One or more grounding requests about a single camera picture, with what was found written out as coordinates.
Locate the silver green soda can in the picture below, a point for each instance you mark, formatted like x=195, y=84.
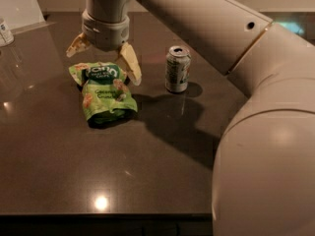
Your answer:
x=178, y=60

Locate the green rice chip bag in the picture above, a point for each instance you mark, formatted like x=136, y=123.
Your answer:
x=106, y=98

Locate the beige cylindrical gripper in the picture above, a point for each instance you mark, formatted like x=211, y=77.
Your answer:
x=105, y=33

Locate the white bottle at left edge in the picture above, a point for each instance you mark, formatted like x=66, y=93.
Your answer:
x=6, y=36

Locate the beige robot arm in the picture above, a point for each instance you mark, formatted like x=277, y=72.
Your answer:
x=264, y=172

